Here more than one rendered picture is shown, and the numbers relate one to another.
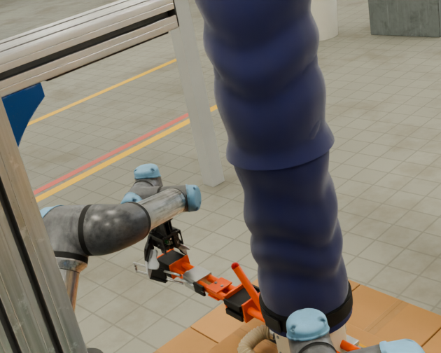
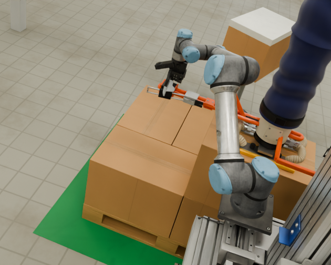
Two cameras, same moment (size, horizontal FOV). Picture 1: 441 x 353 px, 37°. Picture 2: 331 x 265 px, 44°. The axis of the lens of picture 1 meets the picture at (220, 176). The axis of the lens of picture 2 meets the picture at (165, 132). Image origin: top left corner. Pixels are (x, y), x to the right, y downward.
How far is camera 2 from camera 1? 1.55 m
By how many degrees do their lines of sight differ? 39
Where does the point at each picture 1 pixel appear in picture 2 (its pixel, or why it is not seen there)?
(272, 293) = (289, 107)
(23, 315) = not seen: outside the picture
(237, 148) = (317, 36)
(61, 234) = (236, 72)
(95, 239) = (252, 77)
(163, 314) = (34, 117)
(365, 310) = (204, 115)
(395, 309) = not seen: hidden behind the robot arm
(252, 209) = (304, 66)
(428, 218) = not seen: hidden behind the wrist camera
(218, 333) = (136, 128)
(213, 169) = (21, 19)
